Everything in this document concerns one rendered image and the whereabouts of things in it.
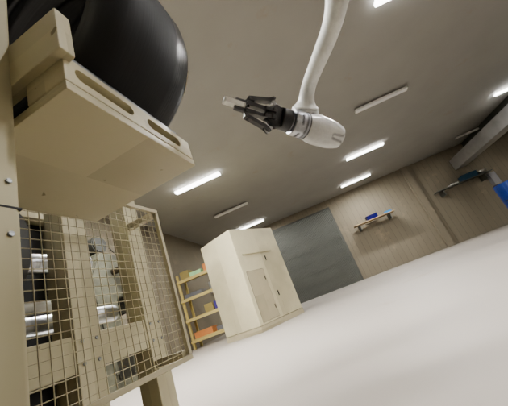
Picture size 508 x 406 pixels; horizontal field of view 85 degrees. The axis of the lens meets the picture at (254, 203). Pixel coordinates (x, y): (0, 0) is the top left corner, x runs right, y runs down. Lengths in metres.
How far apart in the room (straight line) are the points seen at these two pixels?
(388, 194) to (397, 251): 2.44
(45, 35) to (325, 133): 0.76
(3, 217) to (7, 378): 0.19
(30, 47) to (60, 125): 0.13
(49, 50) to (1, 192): 0.24
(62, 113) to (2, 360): 0.36
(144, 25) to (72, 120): 0.32
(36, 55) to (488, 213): 14.11
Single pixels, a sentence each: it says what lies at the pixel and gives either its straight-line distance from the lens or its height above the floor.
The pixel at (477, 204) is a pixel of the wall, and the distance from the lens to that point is 14.17.
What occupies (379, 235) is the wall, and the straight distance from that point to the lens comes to 12.77.
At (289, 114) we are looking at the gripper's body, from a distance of 0.96.
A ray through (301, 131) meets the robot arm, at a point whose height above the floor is 0.86.
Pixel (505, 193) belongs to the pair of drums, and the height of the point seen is 0.69.
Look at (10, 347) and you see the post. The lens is 0.44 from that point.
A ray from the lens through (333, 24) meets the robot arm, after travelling 1.03.
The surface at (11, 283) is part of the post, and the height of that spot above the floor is 0.51.
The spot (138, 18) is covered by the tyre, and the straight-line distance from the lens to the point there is 0.80.
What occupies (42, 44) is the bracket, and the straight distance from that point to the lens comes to 0.62.
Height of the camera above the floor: 0.39
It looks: 20 degrees up
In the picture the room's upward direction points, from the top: 21 degrees counter-clockwise
